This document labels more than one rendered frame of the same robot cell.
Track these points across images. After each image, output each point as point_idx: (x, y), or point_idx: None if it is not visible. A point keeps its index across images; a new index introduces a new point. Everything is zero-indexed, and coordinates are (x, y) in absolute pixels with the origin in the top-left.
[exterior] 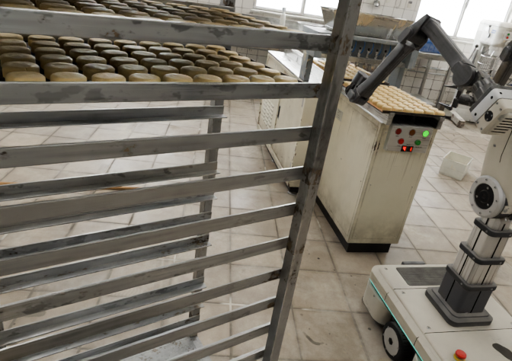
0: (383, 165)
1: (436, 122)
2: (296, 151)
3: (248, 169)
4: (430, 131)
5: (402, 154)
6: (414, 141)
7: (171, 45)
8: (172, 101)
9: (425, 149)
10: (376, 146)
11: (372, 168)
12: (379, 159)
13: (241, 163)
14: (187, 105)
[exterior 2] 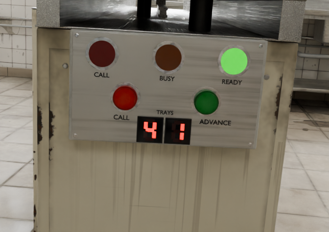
0: (96, 203)
1: (277, 11)
2: (35, 171)
3: (10, 212)
4: (252, 50)
5: (166, 156)
6: (191, 96)
7: None
8: (1, 106)
9: (251, 133)
10: (40, 126)
11: (50, 216)
12: (69, 179)
13: (10, 199)
14: (18, 111)
